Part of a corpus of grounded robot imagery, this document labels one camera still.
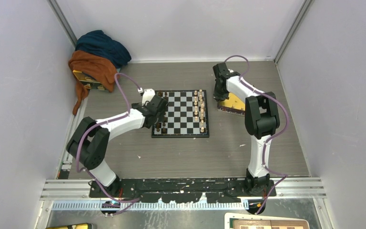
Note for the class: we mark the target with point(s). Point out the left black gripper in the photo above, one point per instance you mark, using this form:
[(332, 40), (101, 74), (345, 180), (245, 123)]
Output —
[(135, 104)]

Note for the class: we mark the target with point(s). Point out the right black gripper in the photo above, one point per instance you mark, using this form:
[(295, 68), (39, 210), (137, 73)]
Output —
[(218, 96)]

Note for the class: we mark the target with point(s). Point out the gold tin box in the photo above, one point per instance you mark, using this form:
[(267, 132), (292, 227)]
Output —
[(232, 105)]

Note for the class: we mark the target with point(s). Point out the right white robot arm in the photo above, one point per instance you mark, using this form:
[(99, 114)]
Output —
[(261, 121)]

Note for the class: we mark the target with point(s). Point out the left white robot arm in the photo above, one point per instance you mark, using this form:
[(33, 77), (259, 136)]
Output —
[(89, 142)]

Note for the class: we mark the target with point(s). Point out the dark wooden chess pieces row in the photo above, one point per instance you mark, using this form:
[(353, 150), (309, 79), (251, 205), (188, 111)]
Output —
[(161, 127)]

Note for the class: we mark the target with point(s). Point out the wooden board corner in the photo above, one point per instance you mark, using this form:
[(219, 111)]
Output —
[(244, 221)]

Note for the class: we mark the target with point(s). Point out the black and white chessboard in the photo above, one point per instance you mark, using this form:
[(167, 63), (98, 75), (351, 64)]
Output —
[(180, 116)]

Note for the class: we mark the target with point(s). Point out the yellow patterned box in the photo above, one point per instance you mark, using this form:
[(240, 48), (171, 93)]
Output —
[(88, 81)]

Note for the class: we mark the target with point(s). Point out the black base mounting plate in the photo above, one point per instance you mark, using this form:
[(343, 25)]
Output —
[(182, 190)]

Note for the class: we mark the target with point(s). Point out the orange cloth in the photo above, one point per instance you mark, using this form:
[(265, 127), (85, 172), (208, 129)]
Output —
[(101, 69)]

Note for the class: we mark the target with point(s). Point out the dark blue cloth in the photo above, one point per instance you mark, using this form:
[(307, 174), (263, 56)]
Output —
[(100, 44)]

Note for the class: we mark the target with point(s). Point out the gold tin lid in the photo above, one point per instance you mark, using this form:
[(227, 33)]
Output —
[(73, 226)]

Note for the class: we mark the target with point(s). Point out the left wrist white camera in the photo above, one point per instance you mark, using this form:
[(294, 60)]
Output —
[(147, 95)]

